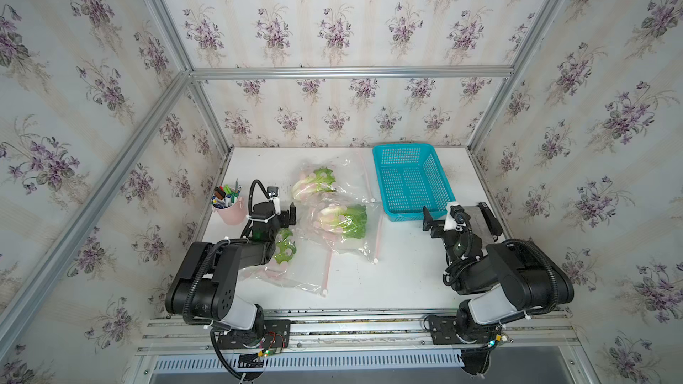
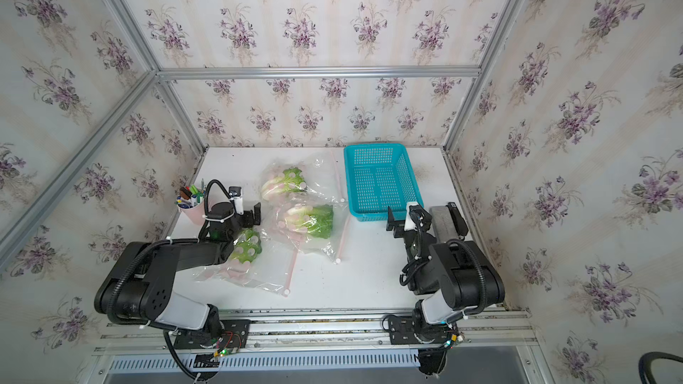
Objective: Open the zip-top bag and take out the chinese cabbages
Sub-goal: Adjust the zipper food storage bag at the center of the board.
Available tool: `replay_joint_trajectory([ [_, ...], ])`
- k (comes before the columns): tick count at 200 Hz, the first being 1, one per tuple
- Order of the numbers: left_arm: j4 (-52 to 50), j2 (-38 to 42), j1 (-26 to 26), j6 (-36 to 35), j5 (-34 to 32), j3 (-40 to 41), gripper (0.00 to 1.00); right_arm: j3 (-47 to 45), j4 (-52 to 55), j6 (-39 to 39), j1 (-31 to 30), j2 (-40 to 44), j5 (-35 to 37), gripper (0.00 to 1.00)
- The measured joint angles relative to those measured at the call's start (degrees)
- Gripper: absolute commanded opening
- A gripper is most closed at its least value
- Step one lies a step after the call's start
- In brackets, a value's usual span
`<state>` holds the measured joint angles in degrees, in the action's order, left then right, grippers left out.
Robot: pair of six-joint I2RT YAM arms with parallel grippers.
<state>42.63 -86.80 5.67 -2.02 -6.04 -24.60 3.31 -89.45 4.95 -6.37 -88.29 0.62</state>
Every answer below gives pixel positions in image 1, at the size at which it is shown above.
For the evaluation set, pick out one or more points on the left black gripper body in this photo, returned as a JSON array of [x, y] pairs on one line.
[[285, 219]]

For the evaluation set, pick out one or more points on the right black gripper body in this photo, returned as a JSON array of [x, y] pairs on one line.
[[442, 226]]

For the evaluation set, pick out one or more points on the clear zip-top bag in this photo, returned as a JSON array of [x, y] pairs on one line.
[[308, 271], [352, 177], [367, 246]]

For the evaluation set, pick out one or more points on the green chinese cabbage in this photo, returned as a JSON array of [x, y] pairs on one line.
[[348, 220]]

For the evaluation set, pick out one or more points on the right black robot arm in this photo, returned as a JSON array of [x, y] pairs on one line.
[[501, 283]]

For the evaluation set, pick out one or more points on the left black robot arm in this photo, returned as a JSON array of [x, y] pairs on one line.
[[204, 290]]

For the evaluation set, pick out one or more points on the near bagged cabbage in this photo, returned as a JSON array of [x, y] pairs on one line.
[[285, 246]]

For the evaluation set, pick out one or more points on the bagged cabbage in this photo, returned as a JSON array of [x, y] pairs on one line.
[[285, 246], [320, 180]]

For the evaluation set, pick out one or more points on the grey whiteboard eraser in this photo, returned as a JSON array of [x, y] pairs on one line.
[[483, 224]]

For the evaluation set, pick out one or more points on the pink pen cup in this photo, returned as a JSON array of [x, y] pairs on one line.
[[234, 214]]

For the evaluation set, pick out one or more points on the coloured pens bundle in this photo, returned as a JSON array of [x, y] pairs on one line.
[[225, 196]]

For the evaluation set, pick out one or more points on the far bagged cabbage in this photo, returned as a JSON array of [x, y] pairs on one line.
[[320, 180]]

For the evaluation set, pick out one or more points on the teal plastic basket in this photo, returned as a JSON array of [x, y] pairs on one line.
[[411, 179]]

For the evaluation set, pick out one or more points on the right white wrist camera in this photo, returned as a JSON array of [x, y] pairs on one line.
[[456, 218]]

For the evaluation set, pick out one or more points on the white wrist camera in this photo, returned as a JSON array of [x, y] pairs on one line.
[[456, 218], [273, 197]]

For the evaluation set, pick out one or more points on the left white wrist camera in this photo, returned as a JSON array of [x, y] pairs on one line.
[[273, 197]]

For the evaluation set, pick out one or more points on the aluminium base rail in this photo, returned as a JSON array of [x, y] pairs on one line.
[[352, 329]]

